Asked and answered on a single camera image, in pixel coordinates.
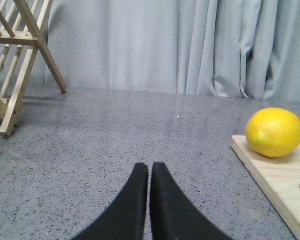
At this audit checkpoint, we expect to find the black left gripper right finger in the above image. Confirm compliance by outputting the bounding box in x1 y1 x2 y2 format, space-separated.
149 162 231 240

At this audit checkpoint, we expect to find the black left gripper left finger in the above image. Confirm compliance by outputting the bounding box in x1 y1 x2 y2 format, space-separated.
74 162 149 240

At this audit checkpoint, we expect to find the light wooden cutting board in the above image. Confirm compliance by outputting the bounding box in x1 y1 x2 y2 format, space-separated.
231 135 300 240

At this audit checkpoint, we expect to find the yellow lemon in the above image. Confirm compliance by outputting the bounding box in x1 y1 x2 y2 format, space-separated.
245 107 300 158

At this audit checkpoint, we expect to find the grey curtain backdrop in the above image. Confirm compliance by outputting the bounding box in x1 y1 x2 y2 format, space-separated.
44 0 300 102

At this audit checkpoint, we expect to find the wooden dish rack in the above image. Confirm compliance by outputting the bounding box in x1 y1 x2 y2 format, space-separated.
0 0 66 137

